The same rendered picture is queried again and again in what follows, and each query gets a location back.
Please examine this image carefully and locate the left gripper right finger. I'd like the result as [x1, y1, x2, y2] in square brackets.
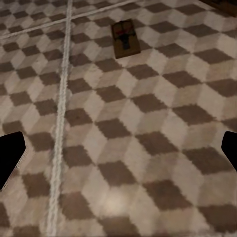
[221, 131, 237, 171]

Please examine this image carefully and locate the mousetrap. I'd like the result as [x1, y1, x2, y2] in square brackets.
[111, 18, 141, 59]
[199, 0, 237, 17]

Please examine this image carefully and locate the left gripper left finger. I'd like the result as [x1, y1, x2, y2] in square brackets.
[0, 131, 26, 190]

